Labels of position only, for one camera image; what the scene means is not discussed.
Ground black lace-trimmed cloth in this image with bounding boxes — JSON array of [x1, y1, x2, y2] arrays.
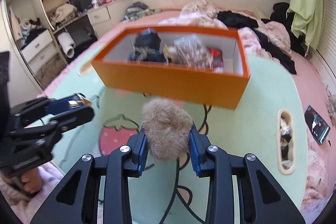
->
[[129, 29, 166, 62]]

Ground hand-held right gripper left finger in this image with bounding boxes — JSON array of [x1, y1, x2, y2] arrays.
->
[[30, 127, 147, 224]]

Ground green cartoon desktop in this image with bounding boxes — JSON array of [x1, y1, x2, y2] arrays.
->
[[37, 55, 311, 224]]

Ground person's left forearm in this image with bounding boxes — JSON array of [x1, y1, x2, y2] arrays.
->
[[0, 172, 29, 203]]

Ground crumpled dark wrappers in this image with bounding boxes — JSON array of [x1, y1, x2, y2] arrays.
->
[[280, 114, 293, 169]]

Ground black bag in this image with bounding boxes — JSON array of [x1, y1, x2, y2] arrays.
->
[[69, 0, 92, 10]]

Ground red carved block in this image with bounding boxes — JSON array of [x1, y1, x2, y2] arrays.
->
[[209, 47, 223, 69]]

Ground orange cardboard box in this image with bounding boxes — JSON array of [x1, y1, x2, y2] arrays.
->
[[91, 26, 251, 110]]

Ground pink patterned quilt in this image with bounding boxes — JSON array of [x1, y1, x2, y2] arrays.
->
[[159, 0, 292, 58]]

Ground beige hair clip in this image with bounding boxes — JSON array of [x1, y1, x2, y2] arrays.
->
[[327, 93, 336, 125]]

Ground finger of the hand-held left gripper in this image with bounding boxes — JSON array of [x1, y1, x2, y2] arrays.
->
[[12, 93, 87, 123], [8, 106, 95, 147]]

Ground black clothes on bed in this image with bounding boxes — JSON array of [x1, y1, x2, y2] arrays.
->
[[217, 11, 297, 75]]

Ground white wardrobe drawers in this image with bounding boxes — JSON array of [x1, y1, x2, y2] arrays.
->
[[21, 30, 57, 67]]

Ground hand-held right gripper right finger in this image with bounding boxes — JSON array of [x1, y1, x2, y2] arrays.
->
[[189, 122, 306, 224]]

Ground folded patterned clothes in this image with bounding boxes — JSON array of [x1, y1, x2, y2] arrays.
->
[[122, 2, 160, 21]]

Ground person's left hand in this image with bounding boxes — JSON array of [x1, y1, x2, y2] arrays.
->
[[20, 170, 44, 194]]

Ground white drawer cabinet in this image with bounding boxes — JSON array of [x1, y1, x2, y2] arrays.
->
[[87, 5, 111, 30]]

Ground brown card box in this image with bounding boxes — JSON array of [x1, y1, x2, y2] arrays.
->
[[175, 35, 210, 67]]

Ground brown fur pom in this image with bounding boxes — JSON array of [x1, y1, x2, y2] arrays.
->
[[140, 98, 194, 163]]

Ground black clothes pile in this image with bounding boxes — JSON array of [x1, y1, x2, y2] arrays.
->
[[270, 2, 292, 22]]

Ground white paper roll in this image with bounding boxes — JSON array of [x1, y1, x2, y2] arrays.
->
[[57, 32, 76, 59]]

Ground pink rabbit print quilt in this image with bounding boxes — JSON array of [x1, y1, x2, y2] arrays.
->
[[301, 135, 336, 216]]

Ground green curtain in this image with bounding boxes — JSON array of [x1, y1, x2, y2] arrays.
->
[[289, 0, 323, 50]]

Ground smartphone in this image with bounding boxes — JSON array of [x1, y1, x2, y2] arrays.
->
[[304, 105, 331, 145]]

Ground small shiny metal object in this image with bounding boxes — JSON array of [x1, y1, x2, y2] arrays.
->
[[69, 97, 92, 109]]

